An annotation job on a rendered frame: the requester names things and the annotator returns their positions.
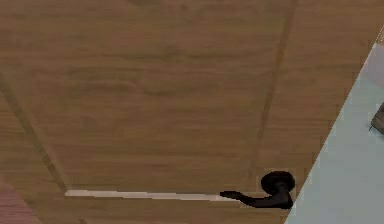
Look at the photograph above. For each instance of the brown wooden room door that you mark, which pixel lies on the brown wooden room door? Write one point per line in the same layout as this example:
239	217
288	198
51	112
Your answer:
160	100

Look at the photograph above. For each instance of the grey brown box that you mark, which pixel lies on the grey brown box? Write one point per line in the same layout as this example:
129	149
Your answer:
379	120

